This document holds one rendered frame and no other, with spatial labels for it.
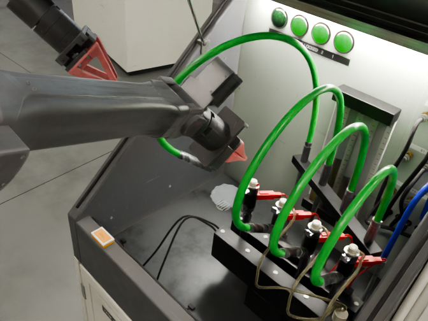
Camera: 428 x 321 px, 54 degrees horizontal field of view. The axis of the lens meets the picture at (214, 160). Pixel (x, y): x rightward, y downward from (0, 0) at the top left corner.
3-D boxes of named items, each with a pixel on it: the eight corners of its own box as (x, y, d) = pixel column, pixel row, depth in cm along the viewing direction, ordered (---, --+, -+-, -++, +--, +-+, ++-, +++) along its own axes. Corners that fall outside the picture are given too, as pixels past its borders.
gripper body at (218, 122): (251, 127, 72) (228, 106, 66) (211, 171, 73) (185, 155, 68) (230, 109, 76) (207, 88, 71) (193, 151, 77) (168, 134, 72)
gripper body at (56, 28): (93, 32, 76) (60, 0, 73) (91, 40, 67) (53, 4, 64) (69, 57, 77) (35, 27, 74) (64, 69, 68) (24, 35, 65)
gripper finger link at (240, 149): (263, 158, 78) (237, 136, 71) (237, 186, 79) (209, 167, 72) (242, 139, 83) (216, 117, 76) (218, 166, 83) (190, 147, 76)
